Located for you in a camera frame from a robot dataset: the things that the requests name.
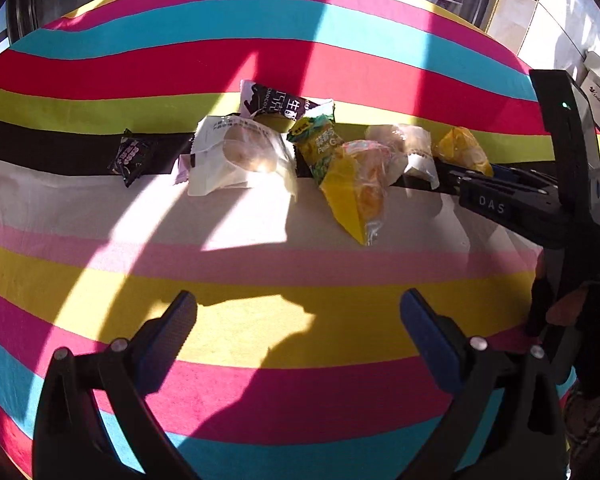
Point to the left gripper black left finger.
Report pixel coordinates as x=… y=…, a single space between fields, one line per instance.
x=70 y=437

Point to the white bun packet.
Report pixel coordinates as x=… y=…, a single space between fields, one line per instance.
x=411 y=152

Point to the striped colourful tablecloth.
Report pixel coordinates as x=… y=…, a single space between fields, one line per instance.
x=298 y=366

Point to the small black candy packet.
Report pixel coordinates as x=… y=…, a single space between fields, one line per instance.
x=132 y=157

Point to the yellow cake packet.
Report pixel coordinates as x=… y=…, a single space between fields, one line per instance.
x=459 y=147
x=355 y=186

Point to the white pastry packet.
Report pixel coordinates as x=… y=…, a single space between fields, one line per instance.
x=235 y=152

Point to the dark chocolate snack packet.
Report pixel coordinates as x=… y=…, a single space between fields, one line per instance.
x=258 y=99

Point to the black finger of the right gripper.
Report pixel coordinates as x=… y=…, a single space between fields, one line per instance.
x=530 y=178
x=451 y=178

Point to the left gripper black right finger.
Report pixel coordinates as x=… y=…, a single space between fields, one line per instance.
x=504 y=418

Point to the green yellow garlic pea packet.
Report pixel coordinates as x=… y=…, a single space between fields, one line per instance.
x=316 y=139

